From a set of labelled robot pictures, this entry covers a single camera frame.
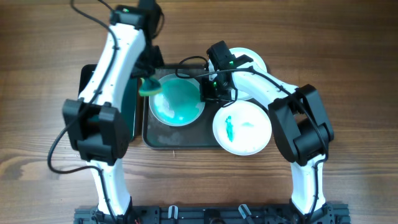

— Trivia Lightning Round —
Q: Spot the green yellow sponge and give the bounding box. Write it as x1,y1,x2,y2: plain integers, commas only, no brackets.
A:
139,77,162,96

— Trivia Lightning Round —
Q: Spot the dark serving tray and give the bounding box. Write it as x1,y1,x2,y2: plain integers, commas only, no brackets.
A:
141,63,270,150

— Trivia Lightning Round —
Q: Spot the white plate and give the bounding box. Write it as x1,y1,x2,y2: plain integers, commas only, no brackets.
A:
149,74,205,127
212,100,272,156
229,47,267,100

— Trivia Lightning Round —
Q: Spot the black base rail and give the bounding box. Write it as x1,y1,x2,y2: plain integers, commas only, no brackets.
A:
73,203,351,224

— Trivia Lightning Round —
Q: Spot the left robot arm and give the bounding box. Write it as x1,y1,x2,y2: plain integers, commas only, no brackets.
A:
62,1,164,223

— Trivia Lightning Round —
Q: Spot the black water tub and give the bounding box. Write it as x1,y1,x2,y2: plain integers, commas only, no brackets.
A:
78,64,139,142

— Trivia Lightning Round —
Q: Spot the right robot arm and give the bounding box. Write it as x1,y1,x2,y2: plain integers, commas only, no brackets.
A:
201,41,334,223

